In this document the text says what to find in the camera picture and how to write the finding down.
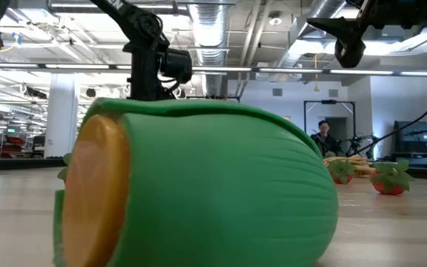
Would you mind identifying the white structural column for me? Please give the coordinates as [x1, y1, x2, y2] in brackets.
[44, 72, 80, 159]

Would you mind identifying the person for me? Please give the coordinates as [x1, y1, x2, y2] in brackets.
[309, 119, 342, 157]

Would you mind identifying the green toy melon half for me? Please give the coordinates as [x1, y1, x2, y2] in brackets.
[52, 96, 340, 267]

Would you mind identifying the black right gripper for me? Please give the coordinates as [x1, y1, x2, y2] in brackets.
[305, 0, 427, 70]

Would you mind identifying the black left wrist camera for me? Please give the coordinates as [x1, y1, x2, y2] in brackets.
[160, 47, 193, 85]

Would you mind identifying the yellow hanging cord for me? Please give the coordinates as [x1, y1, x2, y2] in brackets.
[311, 53, 321, 93]

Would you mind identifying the background equipment cart with monitor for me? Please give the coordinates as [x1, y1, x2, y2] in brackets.
[391, 119, 427, 170]

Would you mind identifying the black background stand frame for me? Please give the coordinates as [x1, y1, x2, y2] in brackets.
[303, 99, 357, 156]

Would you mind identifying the silver ventilation duct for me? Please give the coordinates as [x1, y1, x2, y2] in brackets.
[268, 0, 350, 81]
[188, 0, 234, 98]

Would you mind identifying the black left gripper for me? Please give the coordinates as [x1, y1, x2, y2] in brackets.
[122, 41, 165, 102]

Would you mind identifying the folded yellow cloth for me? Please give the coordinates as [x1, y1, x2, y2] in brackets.
[322, 154, 377, 176]

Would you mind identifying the red background machine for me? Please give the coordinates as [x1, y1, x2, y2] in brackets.
[0, 133, 27, 159]

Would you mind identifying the long ceiling light bar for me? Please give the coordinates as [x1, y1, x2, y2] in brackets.
[0, 62, 427, 78]

